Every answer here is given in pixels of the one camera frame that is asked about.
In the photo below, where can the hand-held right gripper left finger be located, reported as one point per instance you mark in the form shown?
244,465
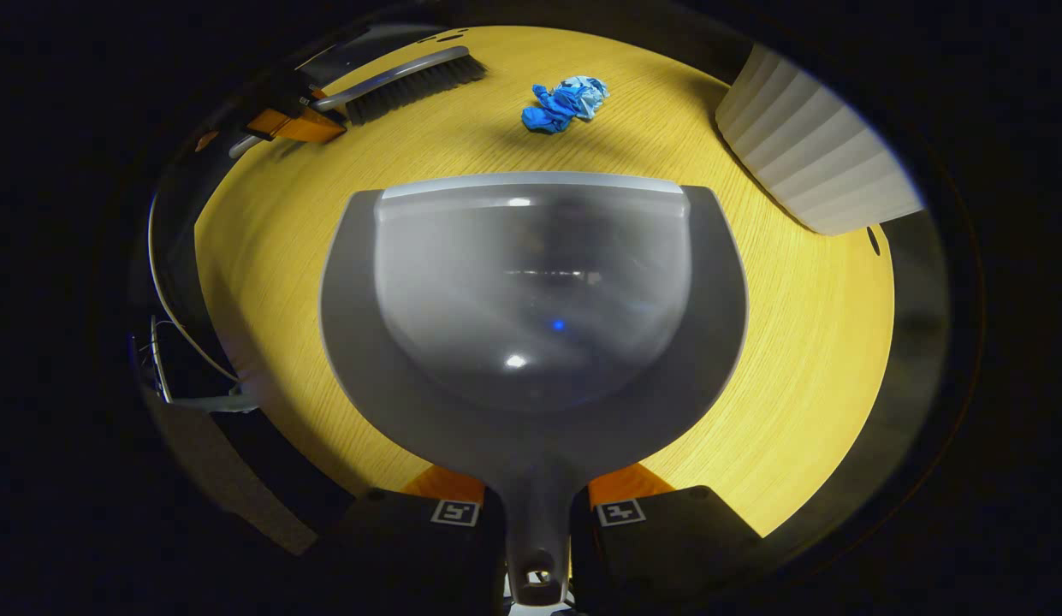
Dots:
419,556

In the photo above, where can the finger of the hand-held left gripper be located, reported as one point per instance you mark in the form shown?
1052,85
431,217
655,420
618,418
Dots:
299,128

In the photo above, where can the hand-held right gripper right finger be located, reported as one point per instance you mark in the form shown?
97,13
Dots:
659,556

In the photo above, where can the small grey broom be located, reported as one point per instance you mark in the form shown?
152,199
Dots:
411,81

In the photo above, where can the blue paper trash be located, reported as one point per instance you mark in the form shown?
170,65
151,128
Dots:
552,107

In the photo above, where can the grey dustpan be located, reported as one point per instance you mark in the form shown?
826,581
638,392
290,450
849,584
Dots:
530,299

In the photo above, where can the white ribbed garbage bin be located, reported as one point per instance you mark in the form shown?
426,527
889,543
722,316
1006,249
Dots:
813,145

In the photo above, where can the yellow wooden desktop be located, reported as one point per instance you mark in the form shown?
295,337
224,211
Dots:
265,274

